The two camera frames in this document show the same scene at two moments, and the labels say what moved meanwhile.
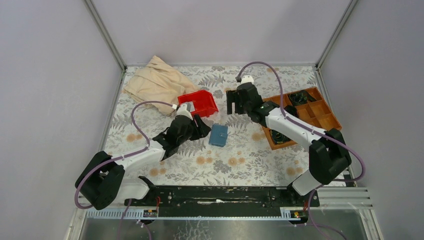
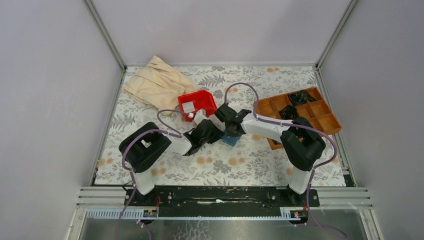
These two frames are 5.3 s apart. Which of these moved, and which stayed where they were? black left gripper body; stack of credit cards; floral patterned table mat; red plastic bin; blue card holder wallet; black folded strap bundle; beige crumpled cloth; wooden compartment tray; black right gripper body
Moved: blue card holder wallet; black right gripper body; black left gripper body
Stayed: red plastic bin; wooden compartment tray; floral patterned table mat; stack of credit cards; beige crumpled cloth; black folded strap bundle
